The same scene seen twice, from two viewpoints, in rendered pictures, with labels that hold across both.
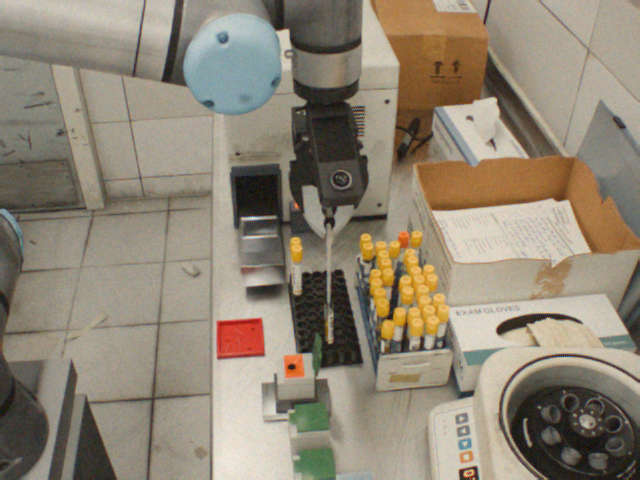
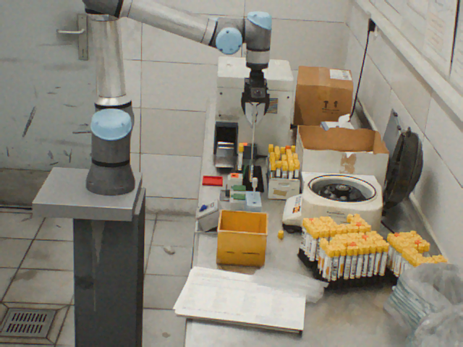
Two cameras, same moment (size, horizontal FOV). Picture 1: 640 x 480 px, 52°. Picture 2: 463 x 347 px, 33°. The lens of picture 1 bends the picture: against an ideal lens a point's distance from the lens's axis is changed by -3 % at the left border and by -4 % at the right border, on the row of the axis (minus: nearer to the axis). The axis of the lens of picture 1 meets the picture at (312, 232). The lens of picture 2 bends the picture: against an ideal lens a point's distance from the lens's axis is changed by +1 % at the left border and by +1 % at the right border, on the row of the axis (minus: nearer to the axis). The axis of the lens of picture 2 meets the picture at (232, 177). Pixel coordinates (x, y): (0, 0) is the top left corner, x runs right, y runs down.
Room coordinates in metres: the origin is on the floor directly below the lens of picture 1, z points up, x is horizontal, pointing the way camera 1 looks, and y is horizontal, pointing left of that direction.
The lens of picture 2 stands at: (-1.68, -0.15, 1.88)
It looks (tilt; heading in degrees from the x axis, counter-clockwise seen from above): 23 degrees down; 5
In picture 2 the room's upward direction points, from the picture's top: 4 degrees clockwise
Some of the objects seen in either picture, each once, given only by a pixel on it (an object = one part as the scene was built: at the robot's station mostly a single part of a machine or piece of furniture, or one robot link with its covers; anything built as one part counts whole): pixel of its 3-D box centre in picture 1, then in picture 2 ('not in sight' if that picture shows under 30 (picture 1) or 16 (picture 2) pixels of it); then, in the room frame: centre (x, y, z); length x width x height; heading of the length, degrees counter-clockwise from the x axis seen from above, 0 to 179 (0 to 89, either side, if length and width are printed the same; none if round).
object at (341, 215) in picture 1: (339, 197); (259, 113); (0.67, -0.03, 1.13); 0.06 x 0.03 x 0.09; 7
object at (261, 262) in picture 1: (259, 230); (225, 150); (0.86, 0.09, 0.92); 0.21 x 0.07 x 0.05; 6
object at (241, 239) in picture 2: not in sight; (241, 238); (0.18, -0.04, 0.92); 0.13 x 0.13 x 0.10; 3
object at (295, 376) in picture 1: (295, 381); (234, 184); (0.55, 0.02, 0.92); 0.05 x 0.04 x 0.06; 95
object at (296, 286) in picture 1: (323, 294); (250, 165); (0.70, -0.02, 0.93); 0.17 x 0.09 x 0.11; 7
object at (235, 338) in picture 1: (240, 337); (212, 181); (0.66, 0.10, 0.88); 0.07 x 0.07 x 0.01; 6
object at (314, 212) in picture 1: (312, 200); (249, 113); (0.66, 0.00, 1.13); 0.06 x 0.03 x 0.09; 7
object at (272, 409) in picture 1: (295, 394); (234, 192); (0.55, 0.02, 0.89); 0.09 x 0.05 x 0.04; 95
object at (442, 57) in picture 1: (423, 43); (323, 96); (1.49, -0.26, 0.97); 0.31 x 0.23 x 0.18; 0
